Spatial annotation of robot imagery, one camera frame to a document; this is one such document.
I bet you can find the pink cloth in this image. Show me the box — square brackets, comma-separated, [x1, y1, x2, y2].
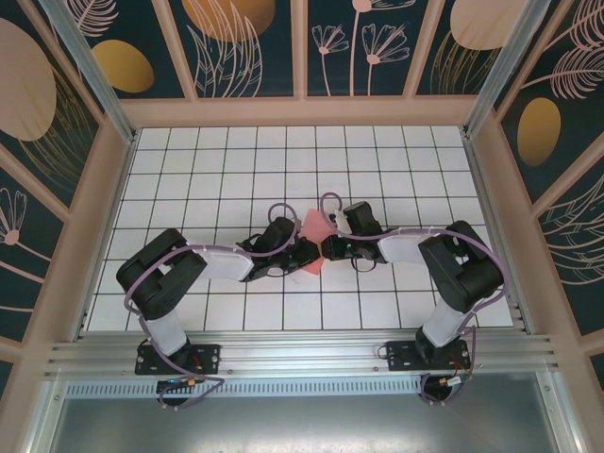
[300, 207, 335, 278]

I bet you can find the grey metal sheet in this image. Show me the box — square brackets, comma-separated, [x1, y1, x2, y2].
[40, 372, 570, 453]

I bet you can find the black circuit board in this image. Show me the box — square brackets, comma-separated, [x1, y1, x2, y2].
[157, 378, 205, 394]

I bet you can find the dark panel with flower outlines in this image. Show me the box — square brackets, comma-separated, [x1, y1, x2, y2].
[306, 0, 412, 99]

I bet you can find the dark floral side panel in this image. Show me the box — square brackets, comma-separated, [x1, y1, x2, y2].
[0, 0, 104, 214]
[0, 162, 66, 344]
[537, 158, 604, 342]
[495, 0, 604, 207]

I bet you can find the dark panel with orange circle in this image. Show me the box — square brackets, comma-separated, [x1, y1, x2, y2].
[170, 0, 297, 100]

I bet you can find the dark panel with pale circle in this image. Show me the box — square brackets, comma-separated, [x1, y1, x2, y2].
[413, 0, 515, 98]

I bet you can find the dark panel with gold oval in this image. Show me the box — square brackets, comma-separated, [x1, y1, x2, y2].
[65, 0, 188, 101]

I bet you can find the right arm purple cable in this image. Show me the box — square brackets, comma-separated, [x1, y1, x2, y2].
[320, 191, 513, 407]

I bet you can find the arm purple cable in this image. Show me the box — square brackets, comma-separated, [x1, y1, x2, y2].
[320, 191, 513, 407]
[123, 202, 303, 411]

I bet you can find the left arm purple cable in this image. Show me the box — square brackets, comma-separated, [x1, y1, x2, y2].
[123, 202, 303, 411]

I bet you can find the aluminium mounting rail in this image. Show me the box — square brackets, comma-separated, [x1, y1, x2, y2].
[44, 332, 562, 378]

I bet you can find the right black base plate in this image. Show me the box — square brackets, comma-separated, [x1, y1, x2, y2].
[385, 340, 472, 372]

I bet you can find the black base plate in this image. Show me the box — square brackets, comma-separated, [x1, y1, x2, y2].
[385, 340, 472, 372]
[135, 344, 222, 377]

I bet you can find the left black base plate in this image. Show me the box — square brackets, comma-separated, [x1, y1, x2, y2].
[135, 344, 222, 377]

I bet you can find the slotted metal cable tray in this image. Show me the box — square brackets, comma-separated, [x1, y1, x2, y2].
[65, 379, 426, 398]

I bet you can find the aluminium table edge rail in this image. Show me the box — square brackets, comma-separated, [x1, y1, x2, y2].
[461, 134, 537, 334]

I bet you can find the right aluminium frame post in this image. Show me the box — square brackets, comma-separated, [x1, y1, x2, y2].
[461, 0, 561, 139]

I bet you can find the aluminium frame post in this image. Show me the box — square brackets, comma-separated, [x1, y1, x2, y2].
[37, 0, 139, 145]
[461, 0, 561, 139]

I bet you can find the left aluminium frame post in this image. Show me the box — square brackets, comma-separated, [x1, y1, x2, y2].
[37, 0, 139, 145]

